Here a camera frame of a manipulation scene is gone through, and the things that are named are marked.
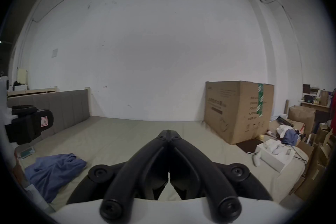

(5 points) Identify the grey padded headboard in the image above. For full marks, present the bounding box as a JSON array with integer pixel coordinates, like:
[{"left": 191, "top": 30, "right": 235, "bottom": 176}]
[{"left": 7, "top": 89, "right": 91, "bottom": 137}]

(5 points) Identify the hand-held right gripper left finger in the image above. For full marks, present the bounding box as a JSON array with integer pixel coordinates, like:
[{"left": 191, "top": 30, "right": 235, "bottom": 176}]
[{"left": 67, "top": 130, "right": 170, "bottom": 224}]

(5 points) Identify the white box with controllers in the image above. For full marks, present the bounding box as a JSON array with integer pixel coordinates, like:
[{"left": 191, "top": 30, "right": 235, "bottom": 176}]
[{"left": 256, "top": 139, "right": 296, "bottom": 172}]

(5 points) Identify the small teal card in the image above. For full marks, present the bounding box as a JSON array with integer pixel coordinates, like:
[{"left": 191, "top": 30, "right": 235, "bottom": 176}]
[{"left": 19, "top": 146, "right": 36, "bottom": 159}]

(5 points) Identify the wooden table with clutter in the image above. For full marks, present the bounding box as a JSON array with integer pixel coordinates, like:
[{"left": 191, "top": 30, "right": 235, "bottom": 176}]
[{"left": 299, "top": 83, "right": 336, "bottom": 126}]

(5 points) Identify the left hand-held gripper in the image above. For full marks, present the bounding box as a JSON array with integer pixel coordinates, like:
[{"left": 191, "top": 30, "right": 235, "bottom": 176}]
[{"left": 0, "top": 76, "right": 54, "bottom": 163}]

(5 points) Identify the large brown carton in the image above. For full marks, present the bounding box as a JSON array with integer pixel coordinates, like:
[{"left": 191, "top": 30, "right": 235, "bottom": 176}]
[{"left": 204, "top": 80, "right": 275, "bottom": 145}]

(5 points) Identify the blue shirt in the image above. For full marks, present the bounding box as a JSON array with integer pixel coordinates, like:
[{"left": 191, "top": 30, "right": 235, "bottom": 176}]
[{"left": 25, "top": 153, "right": 88, "bottom": 204}]

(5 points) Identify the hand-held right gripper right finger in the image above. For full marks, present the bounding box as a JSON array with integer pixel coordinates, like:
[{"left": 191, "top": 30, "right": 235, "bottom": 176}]
[{"left": 170, "top": 130, "right": 273, "bottom": 224}]

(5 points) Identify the open brown carton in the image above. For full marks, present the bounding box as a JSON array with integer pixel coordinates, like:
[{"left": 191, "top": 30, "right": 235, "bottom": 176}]
[{"left": 288, "top": 105, "right": 316, "bottom": 135}]

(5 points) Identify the stack of flat cartons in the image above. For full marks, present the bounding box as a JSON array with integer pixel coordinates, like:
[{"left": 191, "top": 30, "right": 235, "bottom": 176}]
[{"left": 294, "top": 123, "right": 336, "bottom": 201}]

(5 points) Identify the dark brown mat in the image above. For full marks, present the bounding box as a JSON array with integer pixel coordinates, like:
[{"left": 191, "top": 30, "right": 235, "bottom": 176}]
[{"left": 235, "top": 139, "right": 266, "bottom": 154}]

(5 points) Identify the blue cloth bundle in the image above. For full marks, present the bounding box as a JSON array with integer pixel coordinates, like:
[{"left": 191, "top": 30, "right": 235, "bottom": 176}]
[{"left": 282, "top": 129, "right": 298, "bottom": 145}]

